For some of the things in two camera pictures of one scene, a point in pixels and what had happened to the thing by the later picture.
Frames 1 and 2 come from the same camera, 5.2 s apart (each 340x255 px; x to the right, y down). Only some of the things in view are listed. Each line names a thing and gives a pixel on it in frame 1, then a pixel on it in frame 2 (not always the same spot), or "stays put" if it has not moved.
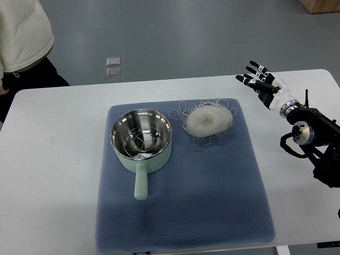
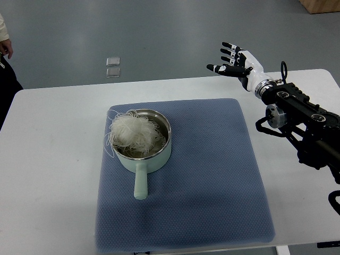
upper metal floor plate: [113, 61] stays put
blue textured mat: [215, 195] stays put
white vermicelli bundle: [205, 122] → [131, 132]
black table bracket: [328, 244] stays put
